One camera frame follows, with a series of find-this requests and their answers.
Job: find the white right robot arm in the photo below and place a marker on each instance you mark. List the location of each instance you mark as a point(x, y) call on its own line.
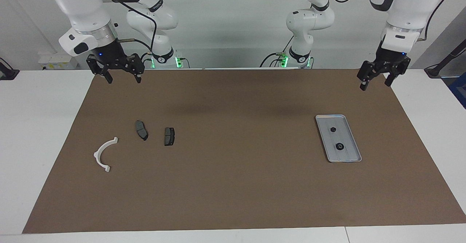
point(83, 6)

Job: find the large black bearing gear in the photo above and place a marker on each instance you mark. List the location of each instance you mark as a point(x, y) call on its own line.
point(339, 147)

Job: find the white curved plastic bracket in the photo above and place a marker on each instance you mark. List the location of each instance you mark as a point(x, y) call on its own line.
point(97, 155)

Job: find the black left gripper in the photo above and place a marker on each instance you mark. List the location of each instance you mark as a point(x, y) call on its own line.
point(387, 59)

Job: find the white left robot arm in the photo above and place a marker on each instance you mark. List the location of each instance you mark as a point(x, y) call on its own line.
point(309, 21)

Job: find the rectangular dark grey brake pad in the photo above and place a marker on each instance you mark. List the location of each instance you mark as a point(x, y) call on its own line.
point(169, 136)

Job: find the black angled stand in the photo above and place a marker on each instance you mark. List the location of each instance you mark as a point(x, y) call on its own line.
point(435, 70)

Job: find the silver metal tray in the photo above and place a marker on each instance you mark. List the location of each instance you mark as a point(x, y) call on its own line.
point(347, 135)

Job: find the brown table mat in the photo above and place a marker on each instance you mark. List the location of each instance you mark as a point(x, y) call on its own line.
point(233, 184)

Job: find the curved dark grey brake pad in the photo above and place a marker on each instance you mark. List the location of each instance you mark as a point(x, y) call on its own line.
point(141, 129)

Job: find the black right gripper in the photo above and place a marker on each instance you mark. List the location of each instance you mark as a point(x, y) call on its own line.
point(111, 52)

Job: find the black clamp mount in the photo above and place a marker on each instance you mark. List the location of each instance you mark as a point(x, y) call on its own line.
point(8, 74)

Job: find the blue crate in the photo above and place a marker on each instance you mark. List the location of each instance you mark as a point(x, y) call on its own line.
point(459, 90)

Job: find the white wall socket box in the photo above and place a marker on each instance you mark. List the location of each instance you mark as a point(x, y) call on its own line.
point(58, 61)

